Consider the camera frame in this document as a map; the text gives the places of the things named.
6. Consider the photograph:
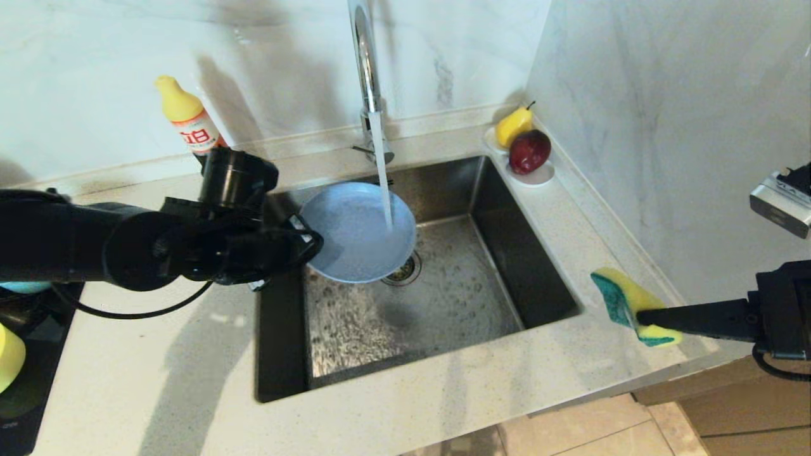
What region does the dark red apple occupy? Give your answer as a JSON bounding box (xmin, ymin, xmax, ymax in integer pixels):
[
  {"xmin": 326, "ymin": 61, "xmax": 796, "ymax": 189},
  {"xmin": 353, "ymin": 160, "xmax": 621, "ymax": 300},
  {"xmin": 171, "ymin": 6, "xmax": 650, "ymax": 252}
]
[{"xmin": 509, "ymin": 129, "xmax": 552, "ymax": 175}]

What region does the black camera cable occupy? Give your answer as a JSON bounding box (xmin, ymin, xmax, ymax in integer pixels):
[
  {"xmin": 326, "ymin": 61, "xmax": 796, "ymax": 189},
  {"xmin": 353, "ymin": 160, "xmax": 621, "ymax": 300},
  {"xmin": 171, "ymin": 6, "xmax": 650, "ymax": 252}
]
[{"xmin": 752, "ymin": 161, "xmax": 811, "ymax": 383}]

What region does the teal bowl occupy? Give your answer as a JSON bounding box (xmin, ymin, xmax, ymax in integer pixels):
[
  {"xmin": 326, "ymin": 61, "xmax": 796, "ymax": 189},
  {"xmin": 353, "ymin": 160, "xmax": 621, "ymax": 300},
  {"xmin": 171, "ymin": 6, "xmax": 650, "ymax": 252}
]
[{"xmin": 0, "ymin": 281, "xmax": 53, "ymax": 295}]

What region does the light wooden cabinet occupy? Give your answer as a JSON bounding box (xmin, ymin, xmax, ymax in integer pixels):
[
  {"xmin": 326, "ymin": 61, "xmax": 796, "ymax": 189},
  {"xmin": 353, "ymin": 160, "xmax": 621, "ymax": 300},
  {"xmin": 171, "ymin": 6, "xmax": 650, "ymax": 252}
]
[{"xmin": 634, "ymin": 355, "xmax": 811, "ymax": 456}]

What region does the yellow pear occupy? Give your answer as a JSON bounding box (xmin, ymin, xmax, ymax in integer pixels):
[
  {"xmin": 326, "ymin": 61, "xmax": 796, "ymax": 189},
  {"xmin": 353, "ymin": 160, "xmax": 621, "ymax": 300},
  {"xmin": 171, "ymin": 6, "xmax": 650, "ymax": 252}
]
[{"xmin": 495, "ymin": 100, "xmax": 536, "ymax": 149}]

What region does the yellow-green bowl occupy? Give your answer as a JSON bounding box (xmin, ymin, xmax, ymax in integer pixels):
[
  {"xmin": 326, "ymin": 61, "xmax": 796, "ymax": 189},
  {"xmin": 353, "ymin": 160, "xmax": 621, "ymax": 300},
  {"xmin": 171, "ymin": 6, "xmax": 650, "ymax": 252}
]
[{"xmin": 0, "ymin": 323, "xmax": 27, "ymax": 395}]

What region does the running water stream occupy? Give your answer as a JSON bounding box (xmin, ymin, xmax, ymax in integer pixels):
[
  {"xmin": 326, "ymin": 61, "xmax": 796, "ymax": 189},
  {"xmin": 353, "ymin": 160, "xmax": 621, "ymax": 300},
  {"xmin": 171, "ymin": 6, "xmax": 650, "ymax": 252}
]
[{"xmin": 369, "ymin": 113, "xmax": 397, "ymax": 230}]

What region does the gray plate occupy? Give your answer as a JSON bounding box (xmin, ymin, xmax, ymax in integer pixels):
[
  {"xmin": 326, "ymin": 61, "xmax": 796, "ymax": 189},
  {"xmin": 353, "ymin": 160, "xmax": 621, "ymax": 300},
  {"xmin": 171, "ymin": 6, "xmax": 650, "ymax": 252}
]
[{"xmin": 300, "ymin": 182, "xmax": 418, "ymax": 284}]

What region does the chrome faucet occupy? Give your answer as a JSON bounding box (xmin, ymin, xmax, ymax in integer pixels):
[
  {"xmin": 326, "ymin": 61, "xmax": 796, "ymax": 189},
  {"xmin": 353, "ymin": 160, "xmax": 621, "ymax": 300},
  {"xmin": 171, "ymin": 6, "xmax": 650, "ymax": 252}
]
[{"xmin": 347, "ymin": 0, "xmax": 395, "ymax": 165}]

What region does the metal sink drain strainer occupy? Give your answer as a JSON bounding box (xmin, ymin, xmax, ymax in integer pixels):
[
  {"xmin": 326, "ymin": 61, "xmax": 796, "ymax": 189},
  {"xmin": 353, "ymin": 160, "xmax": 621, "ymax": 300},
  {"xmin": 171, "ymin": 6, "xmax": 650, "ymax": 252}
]
[{"xmin": 382, "ymin": 250, "xmax": 423, "ymax": 288}]

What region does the orange dish soap bottle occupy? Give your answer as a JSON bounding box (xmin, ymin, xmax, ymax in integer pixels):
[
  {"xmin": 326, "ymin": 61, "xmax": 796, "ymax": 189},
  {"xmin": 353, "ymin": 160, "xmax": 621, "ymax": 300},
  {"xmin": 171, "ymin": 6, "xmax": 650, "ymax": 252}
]
[{"xmin": 155, "ymin": 76, "xmax": 229, "ymax": 158}]

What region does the black induction cooktop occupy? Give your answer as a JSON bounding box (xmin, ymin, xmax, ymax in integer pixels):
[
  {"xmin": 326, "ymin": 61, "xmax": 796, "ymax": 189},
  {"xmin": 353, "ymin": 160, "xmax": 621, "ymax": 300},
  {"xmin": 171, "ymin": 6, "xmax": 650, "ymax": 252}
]
[{"xmin": 0, "ymin": 282, "xmax": 86, "ymax": 456}]

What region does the yellow sponge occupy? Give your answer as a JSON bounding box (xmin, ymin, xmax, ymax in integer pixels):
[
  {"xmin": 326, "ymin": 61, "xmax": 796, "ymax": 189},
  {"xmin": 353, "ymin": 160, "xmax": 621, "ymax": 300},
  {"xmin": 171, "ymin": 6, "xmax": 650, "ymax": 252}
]
[{"xmin": 591, "ymin": 267, "xmax": 684, "ymax": 348}]

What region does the small white fruit dish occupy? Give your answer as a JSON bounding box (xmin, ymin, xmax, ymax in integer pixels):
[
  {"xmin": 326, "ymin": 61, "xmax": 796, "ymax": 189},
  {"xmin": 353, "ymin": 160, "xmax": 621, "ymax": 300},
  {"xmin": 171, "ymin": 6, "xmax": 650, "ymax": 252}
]
[{"xmin": 485, "ymin": 125, "xmax": 556, "ymax": 187}]

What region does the stainless steel sink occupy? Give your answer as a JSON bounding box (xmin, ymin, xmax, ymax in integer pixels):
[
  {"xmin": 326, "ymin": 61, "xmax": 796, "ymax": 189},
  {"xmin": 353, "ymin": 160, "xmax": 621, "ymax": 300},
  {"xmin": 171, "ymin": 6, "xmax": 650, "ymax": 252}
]
[{"xmin": 253, "ymin": 155, "xmax": 582, "ymax": 404}]

